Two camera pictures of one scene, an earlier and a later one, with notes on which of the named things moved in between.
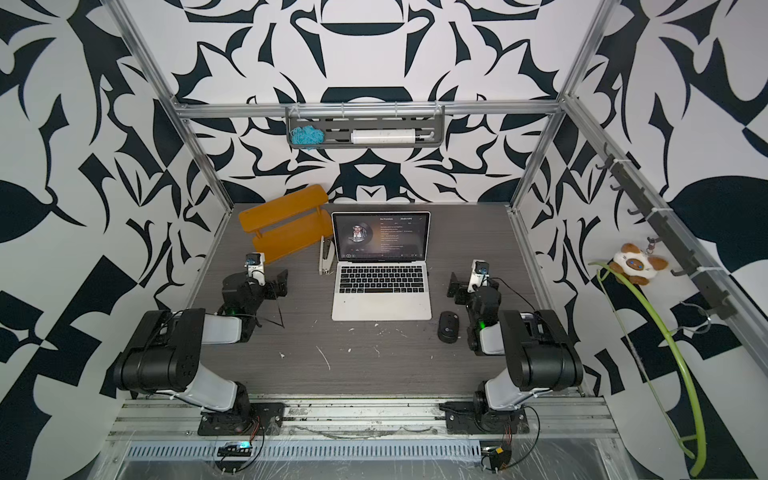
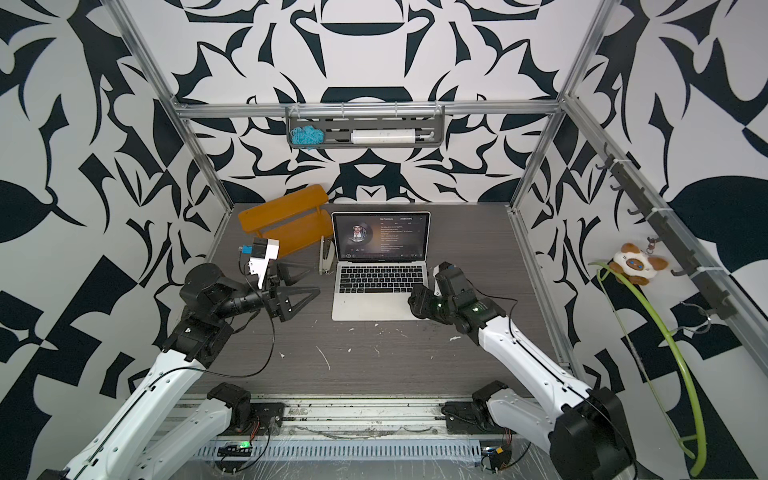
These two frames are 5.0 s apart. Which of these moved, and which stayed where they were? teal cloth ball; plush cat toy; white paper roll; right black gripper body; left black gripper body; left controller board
Moved: right black gripper body; left black gripper body
Stayed: teal cloth ball; white paper roll; plush cat toy; left controller board
